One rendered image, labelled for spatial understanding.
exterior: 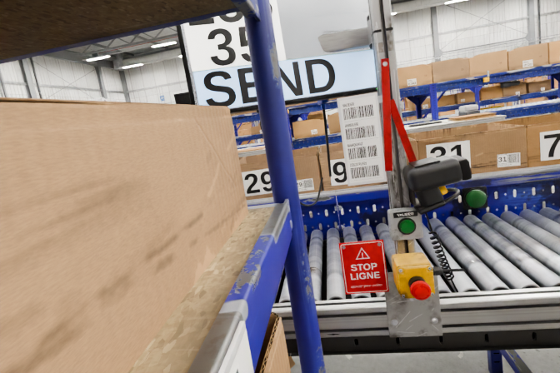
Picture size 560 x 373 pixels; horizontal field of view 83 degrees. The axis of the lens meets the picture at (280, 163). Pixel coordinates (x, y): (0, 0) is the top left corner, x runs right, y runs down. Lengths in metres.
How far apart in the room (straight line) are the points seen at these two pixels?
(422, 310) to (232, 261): 0.71
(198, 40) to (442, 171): 0.59
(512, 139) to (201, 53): 1.18
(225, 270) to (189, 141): 0.08
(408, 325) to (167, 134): 0.79
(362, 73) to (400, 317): 0.59
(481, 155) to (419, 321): 0.78
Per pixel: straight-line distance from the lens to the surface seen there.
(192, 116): 0.21
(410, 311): 0.88
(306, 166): 1.34
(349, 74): 0.83
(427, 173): 0.70
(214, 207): 0.22
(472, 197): 1.39
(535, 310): 0.96
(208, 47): 0.78
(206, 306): 0.17
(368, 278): 0.81
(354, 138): 0.72
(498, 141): 1.47
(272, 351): 0.30
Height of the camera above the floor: 1.22
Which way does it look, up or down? 8 degrees down
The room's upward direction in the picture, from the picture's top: 9 degrees counter-clockwise
